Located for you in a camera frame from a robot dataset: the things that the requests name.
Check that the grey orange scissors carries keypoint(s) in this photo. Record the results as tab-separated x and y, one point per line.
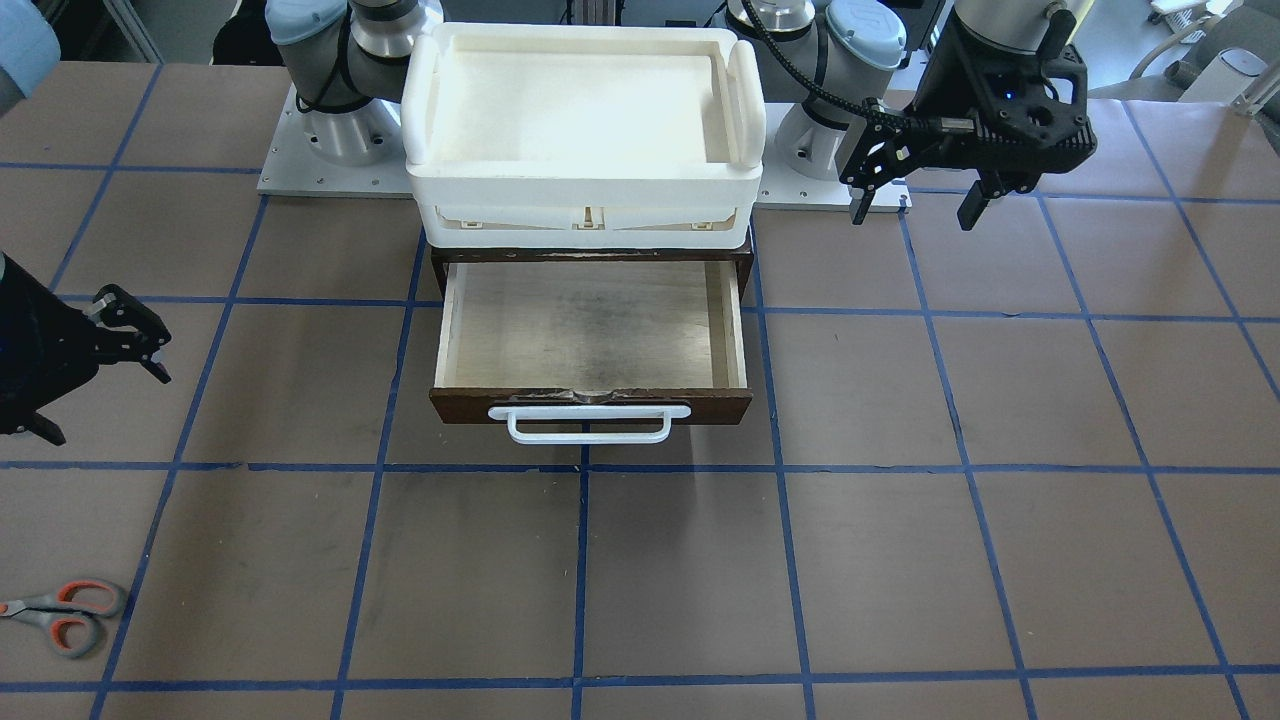
70	616

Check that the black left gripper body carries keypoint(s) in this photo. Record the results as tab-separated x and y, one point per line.
958	80

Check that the white tray cabinet top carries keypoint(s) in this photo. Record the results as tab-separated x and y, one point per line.
583	137

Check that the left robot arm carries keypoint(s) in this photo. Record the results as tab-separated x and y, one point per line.
828	58

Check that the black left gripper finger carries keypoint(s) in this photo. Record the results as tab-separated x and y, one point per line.
872	153
988	187

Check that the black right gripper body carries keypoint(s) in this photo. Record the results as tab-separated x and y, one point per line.
40	345

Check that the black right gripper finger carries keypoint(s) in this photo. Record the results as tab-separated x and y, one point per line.
120	329

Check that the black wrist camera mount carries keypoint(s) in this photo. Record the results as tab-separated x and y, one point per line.
1034	113

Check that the white drawer handle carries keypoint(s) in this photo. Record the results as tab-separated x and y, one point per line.
517	417

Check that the wooden drawer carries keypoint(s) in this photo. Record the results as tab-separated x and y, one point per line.
631	339

